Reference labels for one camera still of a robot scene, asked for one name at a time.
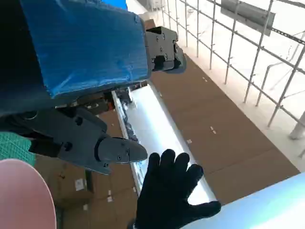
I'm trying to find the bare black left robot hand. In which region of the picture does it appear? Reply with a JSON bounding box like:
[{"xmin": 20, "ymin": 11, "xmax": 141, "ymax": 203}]
[{"xmin": 0, "ymin": 0, "xmax": 188, "ymax": 176}]

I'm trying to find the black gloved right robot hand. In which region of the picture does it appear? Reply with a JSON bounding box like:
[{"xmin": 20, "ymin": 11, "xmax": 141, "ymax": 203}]
[{"xmin": 133, "ymin": 149, "xmax": 222, "ymax": 229}]

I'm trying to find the brown cardboard box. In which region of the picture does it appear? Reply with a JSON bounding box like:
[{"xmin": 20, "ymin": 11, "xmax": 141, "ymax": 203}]
[{"xmin": 51, "ymin": 164, "xmax": 95, "ymax": 206}]

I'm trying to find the grey metal bracket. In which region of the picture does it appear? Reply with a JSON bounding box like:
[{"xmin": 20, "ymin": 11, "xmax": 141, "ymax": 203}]
[{"xmin": 220, "ymin": 0, "xmax": 276, "ymax": 36}]

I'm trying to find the green cutting mat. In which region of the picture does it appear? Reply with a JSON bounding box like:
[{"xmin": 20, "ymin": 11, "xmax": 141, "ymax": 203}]
[{"xmin": 0, "ymin": 131, "xmax": 36, "ymax": 165}]

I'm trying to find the long white beam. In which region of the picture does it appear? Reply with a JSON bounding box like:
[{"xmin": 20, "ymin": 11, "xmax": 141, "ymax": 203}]
[{"xmin": 111, "ymin": 82, "xmax": 217, "ymax": 206}]

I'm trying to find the silver rounded panel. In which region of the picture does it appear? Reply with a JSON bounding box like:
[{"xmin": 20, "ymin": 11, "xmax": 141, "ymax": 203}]
[{"xmin": 220, "ymin": 171, "xmax": 305, "ymax": 229}]

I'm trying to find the pink bowl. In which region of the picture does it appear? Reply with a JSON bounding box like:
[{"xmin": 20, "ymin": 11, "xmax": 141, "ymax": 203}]
[{"xmin": 0, "ymin": 158, "xmax": 57, "ymax": 229}]

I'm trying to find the white metal grid frame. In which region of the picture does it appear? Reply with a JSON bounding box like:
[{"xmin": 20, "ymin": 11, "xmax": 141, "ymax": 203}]
[{"xmin": 162, "ymin": 0, "xmax": 305, "ymax": 140}]

